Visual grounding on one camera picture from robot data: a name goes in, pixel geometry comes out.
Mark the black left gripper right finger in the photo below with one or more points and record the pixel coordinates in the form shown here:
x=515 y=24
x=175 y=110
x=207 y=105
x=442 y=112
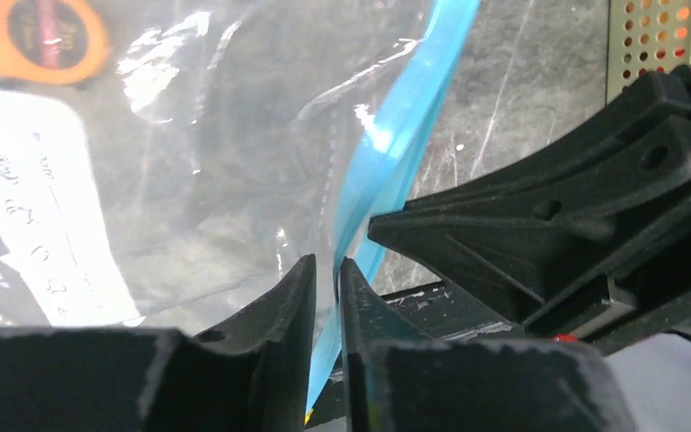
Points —
x=397 y=378

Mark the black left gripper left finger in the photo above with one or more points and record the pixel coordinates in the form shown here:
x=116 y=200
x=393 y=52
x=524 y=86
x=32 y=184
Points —
x=248 y=373

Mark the clear zip top bag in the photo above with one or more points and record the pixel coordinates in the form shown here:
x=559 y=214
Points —
x=165 y=163

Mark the pale green perforated basket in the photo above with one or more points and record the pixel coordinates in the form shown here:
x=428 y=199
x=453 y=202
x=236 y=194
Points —
x=645 y=36

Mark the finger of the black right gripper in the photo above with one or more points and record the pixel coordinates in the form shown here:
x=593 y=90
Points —
x=590 y=236

